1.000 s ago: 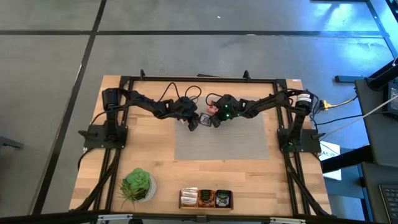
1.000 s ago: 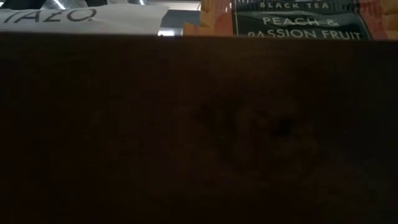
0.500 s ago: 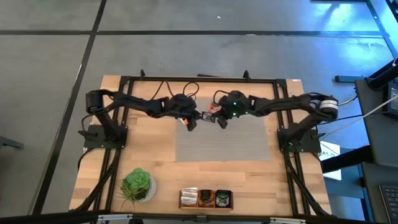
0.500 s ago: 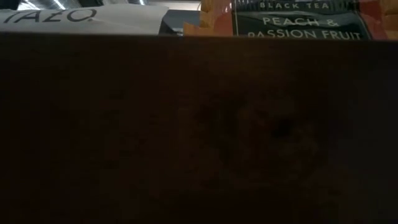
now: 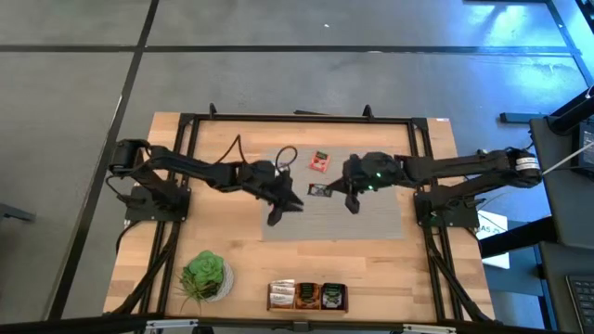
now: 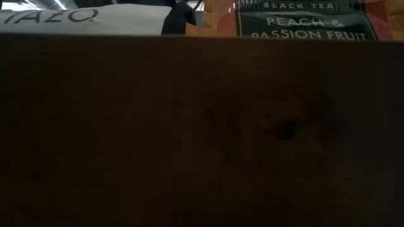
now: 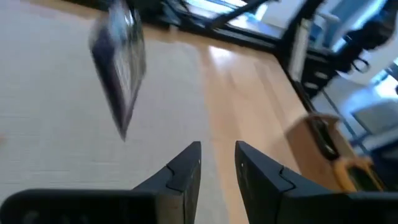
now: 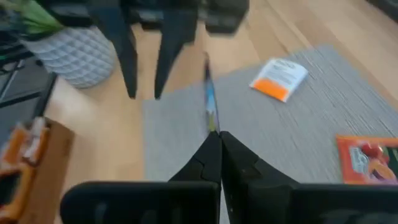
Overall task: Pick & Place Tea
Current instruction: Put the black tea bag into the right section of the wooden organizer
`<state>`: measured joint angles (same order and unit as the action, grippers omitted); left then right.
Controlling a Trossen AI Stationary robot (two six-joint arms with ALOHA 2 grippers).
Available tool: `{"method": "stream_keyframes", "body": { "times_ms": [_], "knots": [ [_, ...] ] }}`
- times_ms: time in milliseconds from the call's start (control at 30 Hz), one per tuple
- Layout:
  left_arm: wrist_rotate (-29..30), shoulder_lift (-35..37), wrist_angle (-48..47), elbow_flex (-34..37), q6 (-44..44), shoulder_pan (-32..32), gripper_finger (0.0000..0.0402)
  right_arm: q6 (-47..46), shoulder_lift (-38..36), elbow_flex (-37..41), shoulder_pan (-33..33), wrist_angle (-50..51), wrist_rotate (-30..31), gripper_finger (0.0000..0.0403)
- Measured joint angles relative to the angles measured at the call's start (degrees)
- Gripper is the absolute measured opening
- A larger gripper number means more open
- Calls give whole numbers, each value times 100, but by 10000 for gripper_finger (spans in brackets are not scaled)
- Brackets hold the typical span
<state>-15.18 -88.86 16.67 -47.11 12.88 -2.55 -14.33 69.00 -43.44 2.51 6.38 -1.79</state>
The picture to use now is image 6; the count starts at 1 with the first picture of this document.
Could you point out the white orange Tazo tea packet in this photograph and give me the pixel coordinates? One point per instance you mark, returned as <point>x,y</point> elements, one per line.
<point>126,22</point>

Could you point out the orange peach tea packet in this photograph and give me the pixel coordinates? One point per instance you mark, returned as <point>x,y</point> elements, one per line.
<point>300,22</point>

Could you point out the wooden three-compartment organizer box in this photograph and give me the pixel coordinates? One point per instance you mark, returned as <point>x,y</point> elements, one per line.
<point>202,126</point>

